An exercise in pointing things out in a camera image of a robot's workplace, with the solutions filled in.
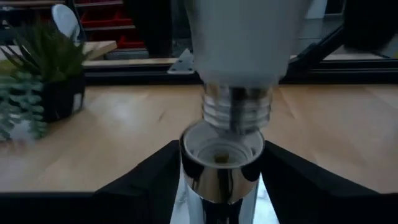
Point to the light wooden desk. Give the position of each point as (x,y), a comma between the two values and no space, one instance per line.
(102,48)

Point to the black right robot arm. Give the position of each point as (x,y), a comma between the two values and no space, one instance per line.
(370,25)

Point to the chrome lamp socket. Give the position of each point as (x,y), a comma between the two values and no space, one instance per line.
(220,183)

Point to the white lightbulb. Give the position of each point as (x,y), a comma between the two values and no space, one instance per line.
(245,40)

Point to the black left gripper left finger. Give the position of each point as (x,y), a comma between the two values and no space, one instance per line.
(146,196)

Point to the white bag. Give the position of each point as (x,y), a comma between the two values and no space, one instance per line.
(65,21)

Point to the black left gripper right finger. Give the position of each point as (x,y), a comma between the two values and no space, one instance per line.
(304,196)

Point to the potted green succulent plant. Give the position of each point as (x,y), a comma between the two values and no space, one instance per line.
(46,53)

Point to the grey metal mounting plate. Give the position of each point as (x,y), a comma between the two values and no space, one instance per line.
(183,65)

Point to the black aluminium frame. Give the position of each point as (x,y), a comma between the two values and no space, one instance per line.
(140,76)

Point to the metal storage shelf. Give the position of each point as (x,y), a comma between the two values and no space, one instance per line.
(109,28)

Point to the red storage bin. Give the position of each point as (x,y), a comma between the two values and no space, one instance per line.
(105,21)

